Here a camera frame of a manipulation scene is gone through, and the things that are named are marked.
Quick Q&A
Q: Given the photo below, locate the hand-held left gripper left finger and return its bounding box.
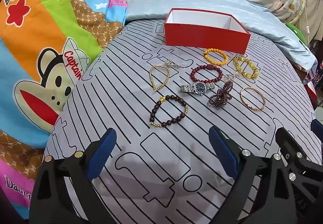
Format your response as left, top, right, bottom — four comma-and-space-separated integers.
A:
30, 127, 118, 224

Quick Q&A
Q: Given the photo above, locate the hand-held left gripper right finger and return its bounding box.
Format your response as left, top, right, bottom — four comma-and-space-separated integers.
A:
208, 125, 303, 224

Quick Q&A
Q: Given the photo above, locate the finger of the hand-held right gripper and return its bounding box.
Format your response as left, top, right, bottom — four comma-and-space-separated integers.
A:
311, 120, 323, 144
275, 127, 312, 181

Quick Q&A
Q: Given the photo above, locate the rose gold bangle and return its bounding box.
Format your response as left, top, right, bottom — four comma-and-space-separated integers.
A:
240, 87, 266, 111

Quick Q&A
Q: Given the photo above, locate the garnet multi-strand bracelet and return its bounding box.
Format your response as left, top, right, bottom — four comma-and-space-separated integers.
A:
208, 81, 234, 108

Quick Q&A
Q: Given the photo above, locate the dark brown bead bracelet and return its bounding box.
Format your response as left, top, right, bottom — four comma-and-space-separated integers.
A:
151, 95, 188, 128

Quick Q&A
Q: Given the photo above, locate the silver wrist watch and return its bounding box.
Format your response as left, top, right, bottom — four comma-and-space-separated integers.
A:
180, 81, 215, 96

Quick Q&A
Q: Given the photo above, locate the gold bead bracelet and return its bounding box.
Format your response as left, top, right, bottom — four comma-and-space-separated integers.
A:
149, 64, 171, 92

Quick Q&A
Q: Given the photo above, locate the dark red bead bracelet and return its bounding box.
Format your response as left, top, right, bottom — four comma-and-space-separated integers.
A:
190, 64, 223, 84

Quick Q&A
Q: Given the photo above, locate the yellow chunky stone bracelet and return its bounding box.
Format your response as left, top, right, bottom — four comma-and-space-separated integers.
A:
233, 56, 259, 79

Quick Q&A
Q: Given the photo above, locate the orange bead bracelet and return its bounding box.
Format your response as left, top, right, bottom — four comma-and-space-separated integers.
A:
203, 48, 228, 66

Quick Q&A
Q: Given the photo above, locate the silver chain bracelet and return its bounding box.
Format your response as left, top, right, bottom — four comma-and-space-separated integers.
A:
163, 60, 187, 69

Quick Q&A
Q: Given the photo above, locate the red cardboard box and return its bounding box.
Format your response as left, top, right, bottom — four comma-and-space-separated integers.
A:
164, 8, 251, 55

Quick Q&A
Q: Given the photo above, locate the green plastic object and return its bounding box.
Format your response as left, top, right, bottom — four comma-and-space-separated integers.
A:
286, 22, 307, 46

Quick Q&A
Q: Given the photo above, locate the cartoon monkey blanket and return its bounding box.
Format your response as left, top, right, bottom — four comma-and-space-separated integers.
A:
0, 0, 129, 214

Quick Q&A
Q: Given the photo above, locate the beige curtain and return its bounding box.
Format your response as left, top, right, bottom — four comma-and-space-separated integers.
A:
295, 0, 323, 40

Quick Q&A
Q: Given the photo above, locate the white cable with switch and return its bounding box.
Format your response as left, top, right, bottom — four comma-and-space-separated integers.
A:
300, 0, 311, 46

